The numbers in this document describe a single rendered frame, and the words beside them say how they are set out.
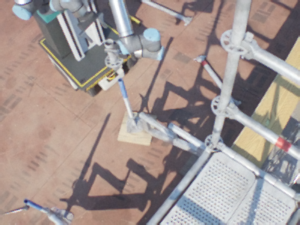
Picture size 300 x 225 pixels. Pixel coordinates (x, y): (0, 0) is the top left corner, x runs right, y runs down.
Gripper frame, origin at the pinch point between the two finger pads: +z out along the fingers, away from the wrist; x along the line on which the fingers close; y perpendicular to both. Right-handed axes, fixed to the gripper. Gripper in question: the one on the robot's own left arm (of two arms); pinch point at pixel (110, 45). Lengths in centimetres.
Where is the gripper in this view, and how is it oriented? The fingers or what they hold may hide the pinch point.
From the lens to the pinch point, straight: 194.4
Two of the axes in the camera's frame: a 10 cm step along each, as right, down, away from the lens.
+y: -0.9, -4.6, -8.8
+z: -9.6, -1.8, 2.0
